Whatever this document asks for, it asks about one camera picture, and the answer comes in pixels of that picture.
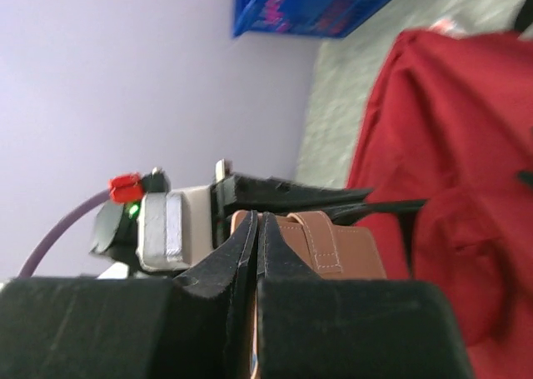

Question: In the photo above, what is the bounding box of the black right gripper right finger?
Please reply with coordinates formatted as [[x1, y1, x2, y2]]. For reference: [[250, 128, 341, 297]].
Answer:
[[256, 212, 476, 379]]

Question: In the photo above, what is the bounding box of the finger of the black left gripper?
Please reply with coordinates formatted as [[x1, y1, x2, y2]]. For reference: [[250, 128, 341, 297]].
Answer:
[[212, 174, 371, 212], [286, 199, 426, 225]]

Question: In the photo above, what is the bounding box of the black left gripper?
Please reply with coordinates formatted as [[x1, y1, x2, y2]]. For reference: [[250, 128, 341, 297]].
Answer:
[[91, 169, 216, 275]]

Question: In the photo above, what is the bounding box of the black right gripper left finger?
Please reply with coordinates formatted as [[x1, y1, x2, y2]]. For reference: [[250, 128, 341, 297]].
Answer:
[[1, 212, 259, 378]]

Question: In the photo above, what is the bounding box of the brown leather wallet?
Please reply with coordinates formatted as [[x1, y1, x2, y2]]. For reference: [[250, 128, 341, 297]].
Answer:
[[251, 211, 387, 378]]

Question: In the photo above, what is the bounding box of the red backpack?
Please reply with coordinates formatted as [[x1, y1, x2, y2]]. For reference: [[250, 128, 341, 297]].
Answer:
[[347, 29, 532, 378]]

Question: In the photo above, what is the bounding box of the blue plastic basket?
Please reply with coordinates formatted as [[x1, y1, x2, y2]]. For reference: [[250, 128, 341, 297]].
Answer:
[[232, 0, 391, 38]]

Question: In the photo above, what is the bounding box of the Little Women book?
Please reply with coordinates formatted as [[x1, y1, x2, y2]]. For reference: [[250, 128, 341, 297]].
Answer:
[[429, 17, 467, 37]]

